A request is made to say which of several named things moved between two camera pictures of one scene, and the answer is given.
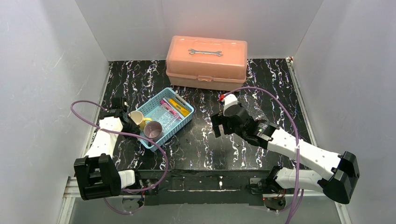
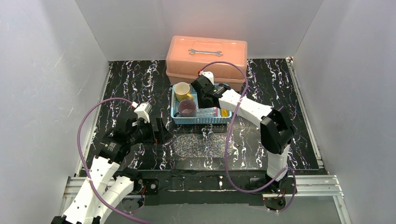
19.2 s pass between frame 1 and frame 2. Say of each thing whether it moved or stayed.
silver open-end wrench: stayed
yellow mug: moved
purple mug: moved
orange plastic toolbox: stayed
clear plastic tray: moved
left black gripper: moved
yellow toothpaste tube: moved
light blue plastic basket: moved
